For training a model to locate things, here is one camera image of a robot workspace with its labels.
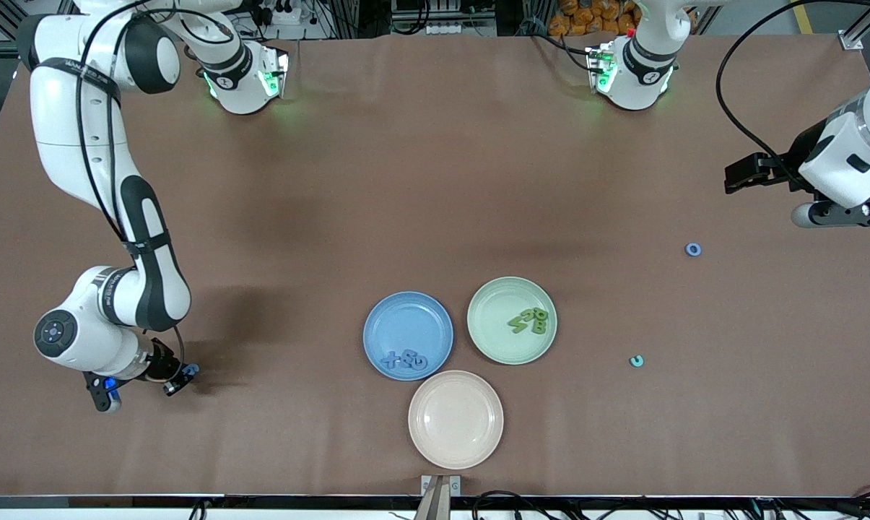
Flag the blue plate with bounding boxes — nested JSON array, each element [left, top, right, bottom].
[[363, 291, 454, 381]]

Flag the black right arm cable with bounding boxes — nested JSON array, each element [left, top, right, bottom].
[[76, 0, 226, 369]]

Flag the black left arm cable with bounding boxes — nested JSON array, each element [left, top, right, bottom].
[[716, 0, 870, 178]]

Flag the beige plate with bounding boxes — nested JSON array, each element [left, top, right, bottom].
[[408, 370, 505, 470]]

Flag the green plate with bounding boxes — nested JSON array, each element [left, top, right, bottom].
[[467, 277, 558, 365]]

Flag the large table cover sheet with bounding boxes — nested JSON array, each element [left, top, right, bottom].
[[0, 32, 870, 499]]

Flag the orange fruit pile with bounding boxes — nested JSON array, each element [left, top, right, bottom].
[[548, 0, 641, 37]]

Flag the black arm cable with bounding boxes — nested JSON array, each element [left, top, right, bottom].
[[76, 0, 226, 369], [716, 0, 870, 178]]

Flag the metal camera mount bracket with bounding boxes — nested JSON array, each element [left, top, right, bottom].
[[414, 474, 461, 520]]

